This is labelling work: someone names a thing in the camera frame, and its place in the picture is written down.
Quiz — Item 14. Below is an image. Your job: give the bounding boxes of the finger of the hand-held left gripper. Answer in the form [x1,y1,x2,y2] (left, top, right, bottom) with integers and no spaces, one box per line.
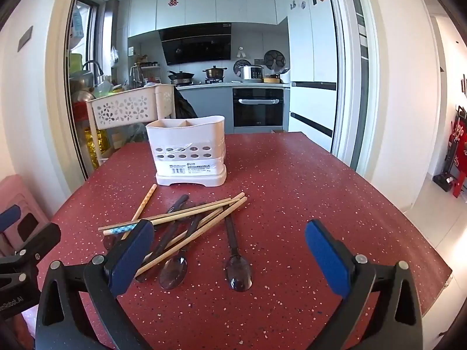
[0,205,21,233]
[0,222,61,293]

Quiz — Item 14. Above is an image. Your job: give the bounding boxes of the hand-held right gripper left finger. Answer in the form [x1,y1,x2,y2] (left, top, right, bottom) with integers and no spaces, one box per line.
[34,219,156,350]

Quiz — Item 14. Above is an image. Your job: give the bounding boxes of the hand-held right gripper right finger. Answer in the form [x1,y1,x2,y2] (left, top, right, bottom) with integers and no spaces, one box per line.
[304,219,424,350]

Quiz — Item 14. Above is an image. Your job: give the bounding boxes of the dark utensil with wooden handle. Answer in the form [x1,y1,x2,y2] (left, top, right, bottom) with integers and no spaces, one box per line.
[134,220,179,284]

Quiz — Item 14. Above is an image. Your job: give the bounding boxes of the wooden chopstick tan dotted end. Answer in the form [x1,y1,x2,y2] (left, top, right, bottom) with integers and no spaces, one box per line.
[120,184,158,240]

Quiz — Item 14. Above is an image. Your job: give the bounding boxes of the dark translucent plastic spoon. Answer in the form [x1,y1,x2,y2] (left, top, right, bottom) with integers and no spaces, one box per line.
[223,204,253,293]
[158,202,207,290]
[103,194,190,250]

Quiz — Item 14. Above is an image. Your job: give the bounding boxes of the white plastic utensil holder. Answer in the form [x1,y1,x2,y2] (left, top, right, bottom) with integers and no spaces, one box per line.
[145,115,227,187]

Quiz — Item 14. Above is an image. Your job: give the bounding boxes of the pink plastic stool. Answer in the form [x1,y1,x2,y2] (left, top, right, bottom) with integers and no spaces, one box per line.
[0,175,51,258]

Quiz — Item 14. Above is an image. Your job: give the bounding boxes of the wooden chopstick blue dotted end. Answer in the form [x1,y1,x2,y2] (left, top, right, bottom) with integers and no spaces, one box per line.
[103,192,246,236]

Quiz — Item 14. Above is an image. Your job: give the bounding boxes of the yellow oil bottle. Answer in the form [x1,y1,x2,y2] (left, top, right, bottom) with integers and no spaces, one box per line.
[85,127,107,169]

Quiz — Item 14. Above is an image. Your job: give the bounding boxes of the white flower-cutout basket trolley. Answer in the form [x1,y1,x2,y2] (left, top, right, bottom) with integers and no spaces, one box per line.
[86,84,176,170]

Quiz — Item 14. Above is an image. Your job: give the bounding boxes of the black trash bag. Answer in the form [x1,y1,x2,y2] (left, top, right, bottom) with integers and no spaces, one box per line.
[173,87,198,119]

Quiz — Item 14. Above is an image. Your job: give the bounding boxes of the red upright floor cleaner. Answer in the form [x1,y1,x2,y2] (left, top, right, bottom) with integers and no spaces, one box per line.
[433,105,467,200]

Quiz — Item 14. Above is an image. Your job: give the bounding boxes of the black built-in oven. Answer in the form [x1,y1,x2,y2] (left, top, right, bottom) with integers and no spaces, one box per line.
[232,87,285,129]

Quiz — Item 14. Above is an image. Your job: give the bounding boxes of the kitchen faucet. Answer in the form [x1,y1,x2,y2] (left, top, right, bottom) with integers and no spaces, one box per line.
[82,61,104,85]

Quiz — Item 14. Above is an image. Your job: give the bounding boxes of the spice rack with bottles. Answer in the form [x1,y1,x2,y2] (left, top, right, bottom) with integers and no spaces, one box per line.
[129,55,162,85]

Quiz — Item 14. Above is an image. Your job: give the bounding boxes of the black wok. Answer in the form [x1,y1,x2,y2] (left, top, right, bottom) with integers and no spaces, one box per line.
[168,70,196,84]

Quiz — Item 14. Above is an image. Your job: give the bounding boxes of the steel cooking pot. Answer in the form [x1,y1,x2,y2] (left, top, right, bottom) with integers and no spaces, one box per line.
[203,66,228,80]

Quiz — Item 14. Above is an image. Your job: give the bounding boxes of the silver rice cooker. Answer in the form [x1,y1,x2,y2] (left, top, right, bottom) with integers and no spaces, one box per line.
[238,65,264,83]

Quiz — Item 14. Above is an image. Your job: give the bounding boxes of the white refrigerator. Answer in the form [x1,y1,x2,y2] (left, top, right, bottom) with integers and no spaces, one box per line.
[281,0,339,151]

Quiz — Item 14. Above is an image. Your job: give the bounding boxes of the black range hood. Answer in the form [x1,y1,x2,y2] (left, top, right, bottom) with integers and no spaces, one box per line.
[158,23,233,66]

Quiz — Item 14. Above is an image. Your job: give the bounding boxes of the grey wall switch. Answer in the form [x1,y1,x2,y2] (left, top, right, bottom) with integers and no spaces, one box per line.
[18,25,34,53]

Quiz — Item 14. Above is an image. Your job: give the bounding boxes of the round black wall rack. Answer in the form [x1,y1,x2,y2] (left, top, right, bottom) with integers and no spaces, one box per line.
[263,49,290,73]

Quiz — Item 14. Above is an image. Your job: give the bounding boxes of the white wall cabinets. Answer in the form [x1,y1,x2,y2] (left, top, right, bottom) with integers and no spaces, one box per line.
[128,0,289,38]

